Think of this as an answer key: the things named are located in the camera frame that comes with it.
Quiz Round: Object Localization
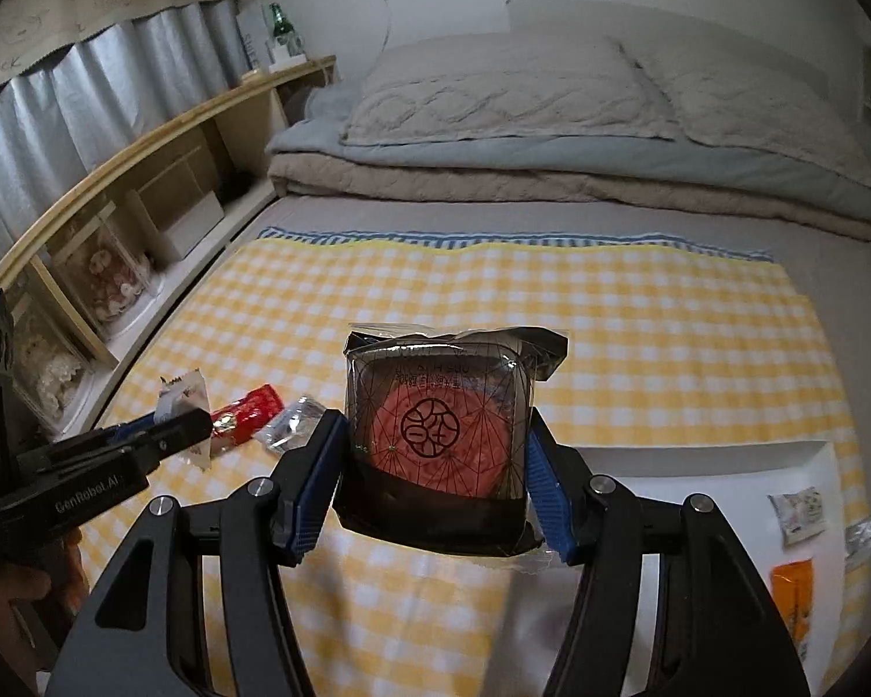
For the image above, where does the clear box with plush toy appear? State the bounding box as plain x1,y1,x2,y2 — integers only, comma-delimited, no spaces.
50,214,157,340

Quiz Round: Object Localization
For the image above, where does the beige knitted pillow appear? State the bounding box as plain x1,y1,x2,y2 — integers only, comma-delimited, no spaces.
343,31,672,146
623,39,871,189

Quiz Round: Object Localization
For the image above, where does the wooden bedside shelf unit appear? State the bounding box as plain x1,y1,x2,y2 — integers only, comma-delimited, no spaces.
0,57,336,439

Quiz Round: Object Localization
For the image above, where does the red pastry packet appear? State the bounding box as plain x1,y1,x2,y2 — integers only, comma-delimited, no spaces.
210,384,285,458

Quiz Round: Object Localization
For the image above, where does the small white candy packet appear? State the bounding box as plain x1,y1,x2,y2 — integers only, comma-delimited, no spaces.
769,486,826,548

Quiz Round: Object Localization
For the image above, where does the beige folded blanket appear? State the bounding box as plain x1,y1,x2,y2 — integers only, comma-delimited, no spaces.
269,153,871,242

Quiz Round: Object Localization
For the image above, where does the left human hand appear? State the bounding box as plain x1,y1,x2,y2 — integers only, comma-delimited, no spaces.
0,529,88,680

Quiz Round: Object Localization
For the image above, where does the beige knitted right pillow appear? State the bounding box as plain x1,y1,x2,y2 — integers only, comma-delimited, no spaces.
623,39,871,189

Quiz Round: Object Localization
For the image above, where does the grey blue folded duvet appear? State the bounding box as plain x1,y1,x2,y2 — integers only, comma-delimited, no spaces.
267,82,871,224

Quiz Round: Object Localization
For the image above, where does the white deer mooncake packet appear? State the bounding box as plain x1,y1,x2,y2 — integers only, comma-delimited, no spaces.
254,395,325,458

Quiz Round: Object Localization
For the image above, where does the white box on shelf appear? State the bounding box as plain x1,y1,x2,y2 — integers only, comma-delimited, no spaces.
125,145,225,264

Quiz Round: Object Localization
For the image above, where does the white cardboard tray box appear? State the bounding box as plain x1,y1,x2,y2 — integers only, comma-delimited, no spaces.
506,437,859,697

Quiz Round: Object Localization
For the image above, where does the silver pleated curtain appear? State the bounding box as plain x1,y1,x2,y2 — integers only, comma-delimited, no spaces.
0,0,248,260

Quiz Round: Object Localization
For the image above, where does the silver foil candy wrapper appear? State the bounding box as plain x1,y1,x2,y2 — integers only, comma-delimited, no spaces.
845,516,871,563

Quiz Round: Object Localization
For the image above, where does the green glass bottle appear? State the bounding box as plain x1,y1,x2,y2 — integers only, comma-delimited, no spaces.
270,2,305,58

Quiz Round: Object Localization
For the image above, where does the beige knitted left pillow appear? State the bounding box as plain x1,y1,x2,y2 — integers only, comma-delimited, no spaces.
343,31,672,146

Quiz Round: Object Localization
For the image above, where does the yellow white checkered cloth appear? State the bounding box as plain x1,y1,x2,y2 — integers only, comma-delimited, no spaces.
71,227,871,697

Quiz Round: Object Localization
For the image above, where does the black red mooncake packet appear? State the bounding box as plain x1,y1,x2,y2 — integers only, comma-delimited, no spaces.
333,324,568,559

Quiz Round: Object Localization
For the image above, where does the orange pastry packet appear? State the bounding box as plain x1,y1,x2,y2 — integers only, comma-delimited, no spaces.
771,559,815,659

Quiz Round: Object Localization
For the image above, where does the small clear patterned snack packet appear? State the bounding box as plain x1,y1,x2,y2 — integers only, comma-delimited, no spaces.
154,368,212,470

